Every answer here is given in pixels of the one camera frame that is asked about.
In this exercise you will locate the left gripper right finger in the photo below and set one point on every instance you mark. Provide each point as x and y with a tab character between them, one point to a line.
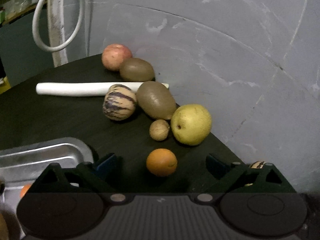
212	175

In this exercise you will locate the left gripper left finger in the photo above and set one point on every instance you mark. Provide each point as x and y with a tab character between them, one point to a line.
105	176

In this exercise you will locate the striped pepino melon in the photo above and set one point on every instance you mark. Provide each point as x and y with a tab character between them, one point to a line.
119	102
257	165

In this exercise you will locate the small orange mandarin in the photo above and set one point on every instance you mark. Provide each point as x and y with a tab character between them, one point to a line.
161	162
24	190

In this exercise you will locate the brownish yellow pear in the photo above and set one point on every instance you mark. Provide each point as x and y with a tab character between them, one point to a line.
4	234

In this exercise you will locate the yellow-green pear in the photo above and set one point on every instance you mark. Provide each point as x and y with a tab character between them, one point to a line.
191	124

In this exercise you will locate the small walnut behind mandarin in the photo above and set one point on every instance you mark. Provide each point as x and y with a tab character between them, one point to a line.
159	130

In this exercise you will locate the silver metal tray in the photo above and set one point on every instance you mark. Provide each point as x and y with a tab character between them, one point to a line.
22	165

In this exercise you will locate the white plastic tube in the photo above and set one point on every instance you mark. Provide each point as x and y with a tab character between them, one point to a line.
81	89

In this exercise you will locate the near brown kiwi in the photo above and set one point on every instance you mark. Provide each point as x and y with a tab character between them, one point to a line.
156	100

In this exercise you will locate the brown kiwi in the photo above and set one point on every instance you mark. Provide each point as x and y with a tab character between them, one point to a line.
136	70
156	100

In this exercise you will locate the far brown kiwi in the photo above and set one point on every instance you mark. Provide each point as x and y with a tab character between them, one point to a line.
136	70

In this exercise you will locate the red apple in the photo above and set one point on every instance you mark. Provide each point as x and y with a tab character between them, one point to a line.
114	55

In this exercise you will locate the dark grey cabinet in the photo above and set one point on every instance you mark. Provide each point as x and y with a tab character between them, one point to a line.
20	56

